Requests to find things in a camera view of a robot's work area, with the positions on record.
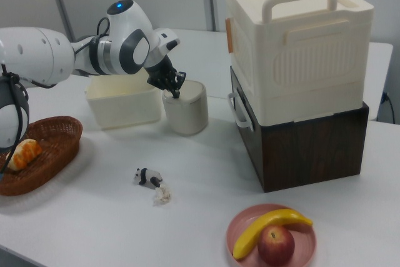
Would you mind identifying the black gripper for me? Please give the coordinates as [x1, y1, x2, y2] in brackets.
[144, 55, 188, 99]

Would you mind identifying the small white lidded trash can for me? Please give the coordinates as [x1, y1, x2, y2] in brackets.
[161, 79, 209, 137]

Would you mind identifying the white plastic storage bin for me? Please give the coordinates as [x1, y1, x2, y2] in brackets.
[85, 74, 162, 131]

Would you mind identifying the panda toy figure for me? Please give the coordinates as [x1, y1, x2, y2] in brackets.
[133, 167, 164, 189]

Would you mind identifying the crumpled white paper ball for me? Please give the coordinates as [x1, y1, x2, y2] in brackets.
[152, 184, 173, 207]

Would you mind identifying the brown wicker basket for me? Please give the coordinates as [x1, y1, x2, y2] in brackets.
[0, 115, 84, 197]

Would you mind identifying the dark brown wooden drawer box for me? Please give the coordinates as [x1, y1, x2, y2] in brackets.
[229, 66, 370, 194]

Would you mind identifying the toy bread piece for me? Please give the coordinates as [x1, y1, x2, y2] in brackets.
[6, 138, 43, 172]

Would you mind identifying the yellow toy banana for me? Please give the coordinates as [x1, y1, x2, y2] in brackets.
[232, 208, 314, 260]

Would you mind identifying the red toy apple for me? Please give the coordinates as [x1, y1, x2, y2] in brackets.
[257, 225, 296, 266]

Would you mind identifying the pink plate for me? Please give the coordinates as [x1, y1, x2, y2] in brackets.
[226, 203, 318, 267]

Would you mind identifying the white drawer handle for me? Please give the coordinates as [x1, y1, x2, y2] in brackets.
[226, 91, 255, 131]

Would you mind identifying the orange handle on cream box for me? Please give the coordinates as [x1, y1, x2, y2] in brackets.
[225, 17, 235, 54]

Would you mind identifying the cream plastic box with handles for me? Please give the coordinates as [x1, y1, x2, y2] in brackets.
[224, 0, 375, 132]

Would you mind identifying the black cable on robot arm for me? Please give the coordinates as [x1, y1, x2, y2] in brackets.
[0, 63, 31, 176]

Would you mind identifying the black wall cable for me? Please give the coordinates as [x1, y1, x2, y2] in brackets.
[381, 91, 395, 123]

